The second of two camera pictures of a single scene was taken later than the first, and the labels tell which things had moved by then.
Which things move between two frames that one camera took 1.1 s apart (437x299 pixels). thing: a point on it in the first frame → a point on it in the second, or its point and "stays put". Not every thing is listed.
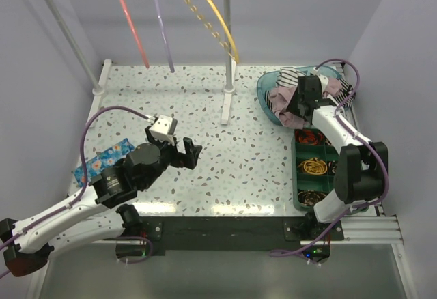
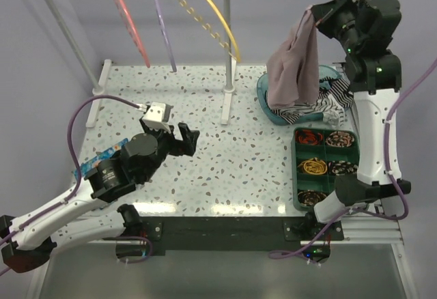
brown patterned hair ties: (309, 197) stays put
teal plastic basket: (268, 80) stays put
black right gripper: (292, 106) → (324, 13)
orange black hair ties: (313, 137) stays put
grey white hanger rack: (100, 91) stays put
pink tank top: (280, 99) → (293, 73)
